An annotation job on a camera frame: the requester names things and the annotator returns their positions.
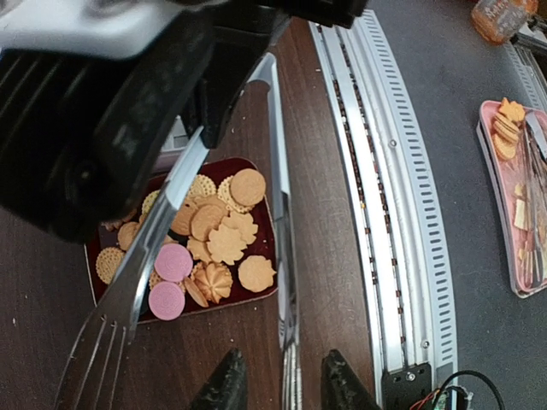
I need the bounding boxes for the right pink round cookie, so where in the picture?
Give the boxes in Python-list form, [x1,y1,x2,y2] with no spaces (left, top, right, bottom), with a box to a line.
[154,243,193,282]

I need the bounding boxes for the white handled metal tongs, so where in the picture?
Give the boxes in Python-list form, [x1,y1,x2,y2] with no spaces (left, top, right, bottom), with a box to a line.
[56,54,302,409]

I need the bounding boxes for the pink round cookie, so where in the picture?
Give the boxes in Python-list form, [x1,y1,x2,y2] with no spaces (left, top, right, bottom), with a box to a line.
[154,243,193,282]
[149,281,185,321]

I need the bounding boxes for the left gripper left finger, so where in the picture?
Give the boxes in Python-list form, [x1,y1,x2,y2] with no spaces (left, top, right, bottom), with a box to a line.
[190,348,248,410]

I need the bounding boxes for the left pink round cookie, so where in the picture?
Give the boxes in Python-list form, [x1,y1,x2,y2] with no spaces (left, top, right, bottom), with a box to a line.
[149,281,185,321]

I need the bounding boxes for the pink tray with crackers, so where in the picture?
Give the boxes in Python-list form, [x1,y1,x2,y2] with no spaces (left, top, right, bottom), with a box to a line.
[476,98,546,298]

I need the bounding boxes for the leaf shaped tan cookie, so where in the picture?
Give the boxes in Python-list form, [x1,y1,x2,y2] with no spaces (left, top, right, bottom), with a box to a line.
[207,224,247,266]

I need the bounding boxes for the swirl butter cookie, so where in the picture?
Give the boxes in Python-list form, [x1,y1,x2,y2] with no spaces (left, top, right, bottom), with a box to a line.
[191,261,233,304]

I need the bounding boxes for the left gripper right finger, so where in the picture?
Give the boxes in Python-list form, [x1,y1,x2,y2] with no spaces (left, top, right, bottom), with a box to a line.
[321,349,380,410]

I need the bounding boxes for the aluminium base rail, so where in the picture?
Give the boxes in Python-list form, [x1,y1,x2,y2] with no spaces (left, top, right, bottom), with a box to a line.
[310,10,458,409]

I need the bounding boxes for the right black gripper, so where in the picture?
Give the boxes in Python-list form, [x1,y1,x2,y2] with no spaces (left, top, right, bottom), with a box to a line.
[1,1,367,243]

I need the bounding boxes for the dark red cookie tray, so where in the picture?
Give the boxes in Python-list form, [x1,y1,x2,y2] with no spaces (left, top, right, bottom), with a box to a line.
[84,156,281,324]

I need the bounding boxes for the bottom left round cookie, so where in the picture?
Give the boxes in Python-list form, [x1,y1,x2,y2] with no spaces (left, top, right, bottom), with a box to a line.
[238,255,276,293]

